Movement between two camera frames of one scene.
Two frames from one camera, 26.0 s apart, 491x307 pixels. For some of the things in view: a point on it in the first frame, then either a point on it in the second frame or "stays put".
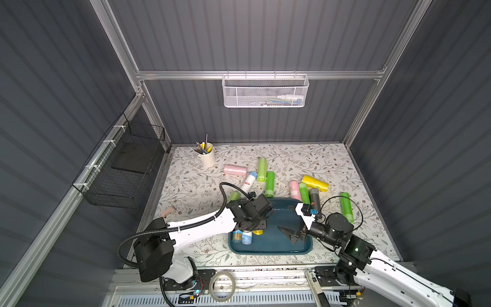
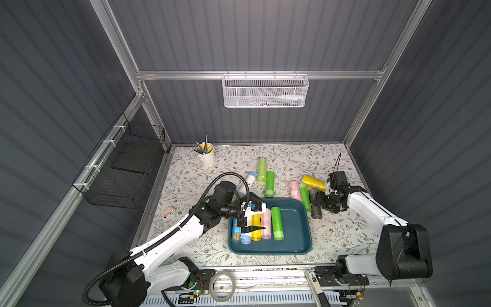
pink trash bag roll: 235,169 -> 266,223
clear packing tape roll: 210,283 stays put
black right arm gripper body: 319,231 -> 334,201
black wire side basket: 118,177 stays put
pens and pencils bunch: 202,148 stays put
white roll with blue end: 247,237 stays put
